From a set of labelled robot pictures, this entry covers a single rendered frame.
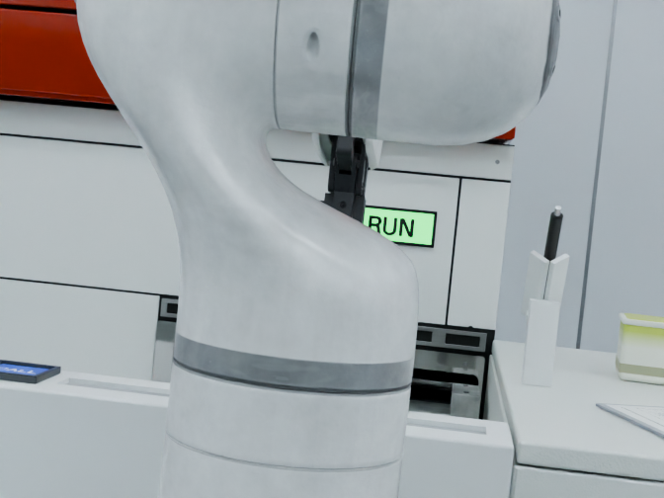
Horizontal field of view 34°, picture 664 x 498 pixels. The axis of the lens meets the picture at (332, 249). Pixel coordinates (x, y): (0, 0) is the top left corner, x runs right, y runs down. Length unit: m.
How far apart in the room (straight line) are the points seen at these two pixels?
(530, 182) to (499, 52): 2.45
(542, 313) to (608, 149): 1.88
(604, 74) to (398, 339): 2.49
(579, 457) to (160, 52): 0.49
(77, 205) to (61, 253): 0.07
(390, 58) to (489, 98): 0.05
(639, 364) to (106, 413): 0.60
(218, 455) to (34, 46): 1.07
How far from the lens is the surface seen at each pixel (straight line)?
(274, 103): 0.52
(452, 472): 0.86
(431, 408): 1.39
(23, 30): 1.53
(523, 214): 2.95
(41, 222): 1.56
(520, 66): 0.51
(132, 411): 0.88
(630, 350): 1.23
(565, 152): 2.96
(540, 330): 1.11
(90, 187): 1.54
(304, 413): 0.50
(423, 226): 1.45
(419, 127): 0.52
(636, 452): 0.87
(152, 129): 0.51
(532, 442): 0.86
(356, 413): 0.51
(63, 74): 1.51
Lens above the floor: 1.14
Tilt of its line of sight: 3 degrees down
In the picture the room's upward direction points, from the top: 6 degrees clockwise
